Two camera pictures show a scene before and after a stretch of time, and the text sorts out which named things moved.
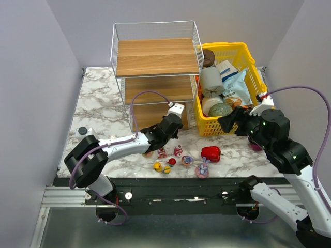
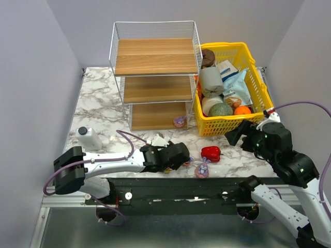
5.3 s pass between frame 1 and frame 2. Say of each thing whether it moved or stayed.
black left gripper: moved
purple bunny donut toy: stayed
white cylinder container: stayed
